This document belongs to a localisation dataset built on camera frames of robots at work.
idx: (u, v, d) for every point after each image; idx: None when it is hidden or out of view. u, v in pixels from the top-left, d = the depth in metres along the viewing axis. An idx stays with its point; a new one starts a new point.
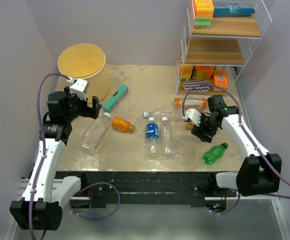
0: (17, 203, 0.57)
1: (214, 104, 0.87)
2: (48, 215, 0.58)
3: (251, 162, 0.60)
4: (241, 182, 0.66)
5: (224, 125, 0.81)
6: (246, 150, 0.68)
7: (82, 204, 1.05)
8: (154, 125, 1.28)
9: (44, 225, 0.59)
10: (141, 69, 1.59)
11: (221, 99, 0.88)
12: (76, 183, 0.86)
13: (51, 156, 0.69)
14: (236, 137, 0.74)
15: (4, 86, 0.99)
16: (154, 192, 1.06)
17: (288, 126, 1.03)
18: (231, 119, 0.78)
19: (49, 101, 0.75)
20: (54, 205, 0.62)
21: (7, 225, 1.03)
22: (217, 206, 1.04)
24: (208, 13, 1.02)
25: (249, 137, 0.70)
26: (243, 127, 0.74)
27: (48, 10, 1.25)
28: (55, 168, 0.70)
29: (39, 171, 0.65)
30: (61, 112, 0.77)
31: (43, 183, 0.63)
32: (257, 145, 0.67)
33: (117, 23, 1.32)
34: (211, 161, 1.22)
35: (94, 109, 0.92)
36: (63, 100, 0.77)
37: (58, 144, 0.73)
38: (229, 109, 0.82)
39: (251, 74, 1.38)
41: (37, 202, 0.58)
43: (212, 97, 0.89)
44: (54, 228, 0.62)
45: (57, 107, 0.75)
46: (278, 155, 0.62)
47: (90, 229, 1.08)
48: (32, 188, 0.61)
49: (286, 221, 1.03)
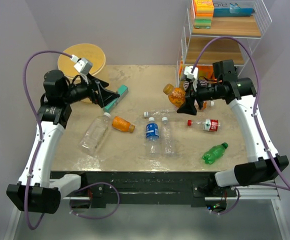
0: (14, 186, 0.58)
1: (223, 72, 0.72)
2: (46, 199, 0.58)
3: (258, 166, 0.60)
4: (241, 174, 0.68)
5: (233, 107, 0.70)
6: (255, 151, 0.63)
7: (82, 204, 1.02)
8: (154, 125, 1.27)
9: (42, 209, 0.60)
10: (141, 69, 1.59)
11: (231, 66, 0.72)
12: (76, 180, 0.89)
13: (48, 140, 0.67)
14: (245, 128, 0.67)
15: (5, 87, 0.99)
16: (154, 192, 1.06)
17: (287, 126, 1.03)
18: (244, 104, 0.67)
19: (45, 82, 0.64)
20: (53, 190, 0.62)
21: (7, 225, 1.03)
22: (217, 206, 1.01)
24: (208, 13, 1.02)
25: (261, 135, 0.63)
26: (256, 118, 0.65)
27: (48, 11, 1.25)
28: (53, 151, 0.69)
29: (36, 155, 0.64)
30: (58, 95, 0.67)
31: (40, 168, 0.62)
32: (268, 147, 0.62)
33: (117, 23, 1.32)
34: (211, 161, 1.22)
35: (101, 99, 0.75)
36: (60, 81, 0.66)
37: (57, 128, 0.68)
38: (243, 85, 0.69)
39: (251, 74, 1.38)
41: (33, 187, 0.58)
43: (222, 63, 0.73)
44: (51, 211, 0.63)
45: (53, 89, 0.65)
46: (284, 156, 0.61)
47: (90, 229, 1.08)
48: (29, 172, 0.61)
49: (286, 221, 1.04)
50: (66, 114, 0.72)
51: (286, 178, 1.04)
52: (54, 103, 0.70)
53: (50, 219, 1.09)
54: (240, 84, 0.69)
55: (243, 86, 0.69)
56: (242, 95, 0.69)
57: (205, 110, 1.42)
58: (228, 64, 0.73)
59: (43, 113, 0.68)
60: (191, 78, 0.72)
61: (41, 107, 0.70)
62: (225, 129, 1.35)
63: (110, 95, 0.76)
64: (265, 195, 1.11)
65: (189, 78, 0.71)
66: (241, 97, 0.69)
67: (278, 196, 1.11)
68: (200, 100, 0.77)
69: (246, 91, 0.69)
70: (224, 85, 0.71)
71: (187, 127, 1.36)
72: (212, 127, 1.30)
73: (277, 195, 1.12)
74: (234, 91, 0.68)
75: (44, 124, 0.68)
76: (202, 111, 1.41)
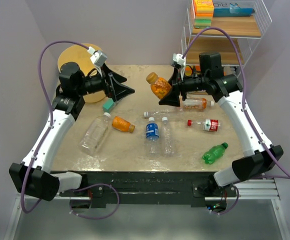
0: (17, 166, 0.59)
1: (211, 67, 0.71)
2: (44, 186, 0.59)
3: (255, 159, 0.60)
4: (238, 170, 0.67)
5: (222, 105, 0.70)
6: (250, 144, 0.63)
7: (82, 204, 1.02)
8: (154, 125, 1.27)
9: (39, 195, 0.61)
10: (141, 69, 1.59)
11: (219, 60, 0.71)
12: (77, 179, 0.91)
13: (58, 128, 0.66)
14: (237, 123, 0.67)
15: (4, 87, 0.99)
16: (154, 192, 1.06)
17: (287, 126, 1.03)
18: (232, 100, 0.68)
19: (61, 74, 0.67)
20: (52, 178, 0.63)
21: (7, 225, 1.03)
22: (217, 206, 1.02)
24: (208, 13, 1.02)
25: (254, 128, 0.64)
26: (246, 113, 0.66)
27: (48, 11, 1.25)
28: (60, 140, 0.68)
29: (43, 140, 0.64)
30: (73, 88, 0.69)
31: (45, 152, 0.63)
32: (261, 139, 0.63)
33: (117, 23, 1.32)
34: (211, 161, 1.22)
35: (113, 92, 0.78)
36: (76, 73, 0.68)
37: (68, 118, 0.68)
38: (228, 82, 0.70)
39: (251, 74, 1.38)
41: (34, 169, 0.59)
43: (209, 58, 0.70)
44: (48, 198, 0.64)
45: (68, 82, 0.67)
46: (279, 146, 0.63)
47: (90, 229, 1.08)
48: (34, 154, 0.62)
49: (286, 221, 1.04)
50: (79, 105, 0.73)
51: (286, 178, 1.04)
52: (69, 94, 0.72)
53: (50, 219, 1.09)
54: (226, 81, 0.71)
55: (229, 83, 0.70)
56: (229, 92, 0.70)
57: (206, 110, 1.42)
58: (215, 59, 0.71)
59: (57, 103, 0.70)
60: (180, 64, 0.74)
61: (56, 96, 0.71)
62: (225, 129, 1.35)
63: (124, 89, 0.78)
64: (265, 195, 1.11)
65: (180, 63, 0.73)
66: (229, 93, 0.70)
67: (279, 196, 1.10)
68: (185, 90, 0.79)
69: (232, 88, 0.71)
70: (210, 83, 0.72)
71: (187, 127, 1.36)
72: (212, 127, 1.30)
73: (277, 195, 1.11)
74: (221, 89, 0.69)
75: (57, 112, 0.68)
76: (202, 111, 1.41)
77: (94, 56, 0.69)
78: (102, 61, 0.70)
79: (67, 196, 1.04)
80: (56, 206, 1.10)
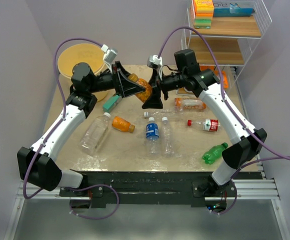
0: (26, 150, 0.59)
1: (187, 65, 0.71)
2: (45, 175, 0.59)
3: (243, 145, 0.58)
4: (229, 159, 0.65)
5: (203, 99, 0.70)
6: (235, 131, 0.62)
7: (82, 204, 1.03)
8: (154, 125, 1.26)
9: (41, 184, 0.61)
10: (141, 69, 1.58)
11: (194, 57, 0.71)
12: (77, 178, 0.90)
13: (69, 121, 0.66)
14: (220, 114, 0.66)
15: (4, 87, 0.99)
16: (154, 192, 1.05)
17: (286, 127, 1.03)
18: (212, 93, 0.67)
19: (73, 76, 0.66)
20: (56, 170, 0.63)
21: (7, 225, 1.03)
22: (217, 206, 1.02)
24: (208, 13, 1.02)
25: (236, 116, 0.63)
26: (227, 103, 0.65)
27: (48, 10, 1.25)
28: (69, 134, 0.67)
29: (54, 129, 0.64)
30: (85, 89, 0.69)
31: (54, 140, 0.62)
32: (245, 125, 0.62)
33: (117, 23, 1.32)
34: (211, 161, 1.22)
35: (122, 88, 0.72)
36: (87, 75, 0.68)
37: (80, 113, 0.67)
38: (206, 77, 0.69)
39: (251, 74, 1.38)
41: (42, 155, 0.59)
43: (184, 56, 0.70)
44: (49, 189, 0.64)
45: (79, 84, 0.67)
46: (262, 129, 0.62)
47: (90, 229, 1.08)
48: (43, 141, 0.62)
49: (286, 222, 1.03)
50: (92, 104, 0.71)
51: (286, 178, 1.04)
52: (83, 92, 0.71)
53: (51, 219, 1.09)
54: (203, 76, 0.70)
55: (207, 77, 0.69)
56: (208, 85, 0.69)
57: (206, 109, 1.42)
58: (190, 56, 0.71)
59: (72, 99, 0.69)
60: (157, 64, 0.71)
61: (71, 93, 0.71)
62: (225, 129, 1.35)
63: (134, 87, 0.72)
64: (266, 195, 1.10)
65: (157, 63, 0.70)
66: (208, 86, 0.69)
67: (279, 196, 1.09)
68: (166, 90, 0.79)
69: (210, 81, 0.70)
70: (189, 79, 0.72)
71: (187, 127, 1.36)
72: (212, 127, 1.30)
73: (277, 195, 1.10)
74: (199, 83, 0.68)
75: (71, 107, 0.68)
76: (202, 111, 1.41)
77: (104, 52, 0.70)
78: (112, 57, 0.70)
79: (67, 195, 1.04)
80: (56, 206, 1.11)
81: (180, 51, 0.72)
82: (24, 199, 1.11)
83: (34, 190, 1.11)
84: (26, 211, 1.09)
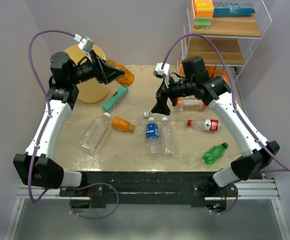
0: (21, 156, 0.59)
1: (195, 72, 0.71)
2: (48, 174, 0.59)
3: (255, 159, 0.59)
4: (238, 170, 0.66)
5: (213, 108, 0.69)
6: (247, 144, 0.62)
7: (82, 204, 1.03)
8: (154, 125, 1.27)
9: (45, 183, 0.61)
10: (141, 69, 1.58)
11: (203, 65, 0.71)
12: (76, 177, 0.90)
13: (56, 117, 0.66)
14: (231, 124, 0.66)
15: (4, 87, 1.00)
16: (154, 192, 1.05)
17: (286, 127, 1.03)
18: (223, 103, 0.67)
19: (53, 65, 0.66)
20: (56, 166, 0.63)
21: (7, 225, 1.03)
22: (217, 206, 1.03)
24: (208, 13, 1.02)
25: (248, 128, 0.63)
26: (238, 114, 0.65)
27: (48, 11, 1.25)
28: (59, 130, 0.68)
29: (44, 129, 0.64)
30: (65, 78, 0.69)
31: (47, 140, 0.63)
32: (257, 137, 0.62)
33: (117, 23, 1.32)
34: (211, 161, 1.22)
35: (104, 74, 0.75)
36: (66, 63, 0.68)
37: (65, 106, 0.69)
38: (216, 85, 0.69)
39: (251, 74, 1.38)
41: (39, 157, 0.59)
43: (192, 63, 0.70)
44: (54, 186, 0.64)
45: (60, 73, 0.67)
46: (275, 142, 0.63)
47: (90, 229, 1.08)
48: (36, 143, 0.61)
49: (286, 222, 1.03)
50: (74, 95, 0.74)
51: (287, 179, 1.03)
52: (62, 84, 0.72)
53: (51, 219, 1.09)
54: (214, 84, 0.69)
55: (217, 85, 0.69)
56: (219, 94, 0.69)
57: (206, 109, 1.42)
58: (198, 63, 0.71)
59: (52, 93, 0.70)
60: (161, 74, 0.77)
61: (50, 88, 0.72)
62: (225, 129, 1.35)
63: (114, 71, 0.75)
64: (265, 195, 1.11)
65: (159, 74, 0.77)
66: (218, 96, 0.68)
67: (279, 196, 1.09)
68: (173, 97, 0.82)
69: (220, 90, 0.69)
70: (198, 88, 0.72)
71: (187, 127, 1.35)
72: (212, 127, 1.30)
73: (277, 195, 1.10)
74: (210, 92, 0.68)
75: (53, 103, 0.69)
76: (202, 111, 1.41)
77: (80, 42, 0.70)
78: (89, 47, 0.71)
79: (67, 196, 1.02)
80: (56, 206, 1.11)
81: (189, 59, 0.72)
82: (24, 199, 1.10)
83: (33, 190, 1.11)
84: (26, 211, 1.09)
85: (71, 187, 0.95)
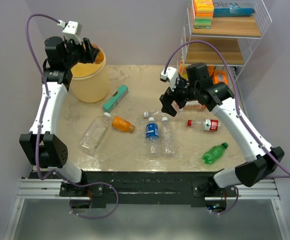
0: (26, 136, 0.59)
1: (199, 78, 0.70)
2: (54, 151, 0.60)
3: (259, 165, 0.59)
4: (243, 175, 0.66)
5: (216, 114, 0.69)
6: (251, 149, 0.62)
7: (82, 204, 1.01)
8: (154, 125, 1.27)
9: (53, 160, 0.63)
10: (141, 69, 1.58)
11: (206, 70, 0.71)
12: (77, 173, 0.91)
13: (54, 97, 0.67)
14: (234, 130, 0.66)
15: (4, 87, 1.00)
16: (154, 192, 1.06)
17: (286, 127, 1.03)
18: (226, 108, 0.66)
19: (47, 46, 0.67)
20: (61, 143, 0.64)
21: (7, 225, 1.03)
22: (217, 206, 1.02)
24: (208, 13, 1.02)
25: (252, 133, 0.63)
26: (242, 119, 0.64)
27: (48, 11, 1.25)
28: (58, 110, 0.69)
29: (44, 109, 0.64)
30: (60, 59, 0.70)
31: (49, 119, 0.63)
32: (261, 143, 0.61)
33: (117, 24, 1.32)
34: (211, 161, 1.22)
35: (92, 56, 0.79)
36: (61, 44, 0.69)
37: (61, 87, 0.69)
38: (220, 91, 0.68)
39: (251, 74, 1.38)
41: (44, 134, 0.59)
43: (195, 69, 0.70)
44: (62, 163, 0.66)
45: (55, 53, 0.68)
46: (280, 148, 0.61)
47: (90, 229, 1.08)
48: (39, 122, 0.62)
49: (286, 222, 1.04)
50: (68, 76, 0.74)
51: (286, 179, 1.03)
52: (56, 67, 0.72)
53: (51, 219, 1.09)
54: (217, 90, 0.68)
55: (220, 91, 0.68)
56: (222, 99, 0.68)
57: (206, 109, 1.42)
58: (202, 69, 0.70)
59: (47, 76, 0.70)
60: (165, 78, 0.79)
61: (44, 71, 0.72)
62: (225, 129, 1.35)
63: (94, 51, 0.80)
64: (266, 195, 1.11)
65: (162, 78, 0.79)
66: (222, 101, 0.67)
67: (279, 196, 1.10)
68: (179, 100, 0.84)
69: (224, 95, 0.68)
70: (201, 93, 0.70)
71: (187, 127, 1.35)
72: (212, 127, 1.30)
73: (277, 195, 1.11)
74: (213, 98, 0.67)
75: (49, 85, 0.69)
76: (202, 111, 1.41)
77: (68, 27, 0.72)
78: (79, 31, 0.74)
79: (67, 196, 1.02)
80: (56, 206, 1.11)
81: (193, 65, 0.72)
82: (24, 199, 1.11)
83: (33, 191, 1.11)
84: (26, 211, 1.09)
85: (72, 184, 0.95)
